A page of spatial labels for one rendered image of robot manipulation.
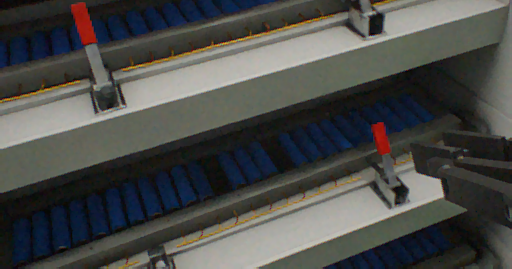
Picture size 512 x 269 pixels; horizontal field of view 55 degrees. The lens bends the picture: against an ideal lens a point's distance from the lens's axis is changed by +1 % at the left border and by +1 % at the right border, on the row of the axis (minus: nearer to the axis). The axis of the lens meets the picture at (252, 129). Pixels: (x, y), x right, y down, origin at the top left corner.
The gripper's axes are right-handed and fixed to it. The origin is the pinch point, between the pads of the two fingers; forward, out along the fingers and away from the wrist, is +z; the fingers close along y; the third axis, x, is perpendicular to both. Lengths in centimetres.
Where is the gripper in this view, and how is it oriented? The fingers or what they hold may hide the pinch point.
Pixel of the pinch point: (456, 155)
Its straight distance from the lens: 45.9
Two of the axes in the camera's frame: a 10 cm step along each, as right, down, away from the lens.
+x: -2.7, -9.5, -1.6
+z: -2.8, -0.8, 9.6
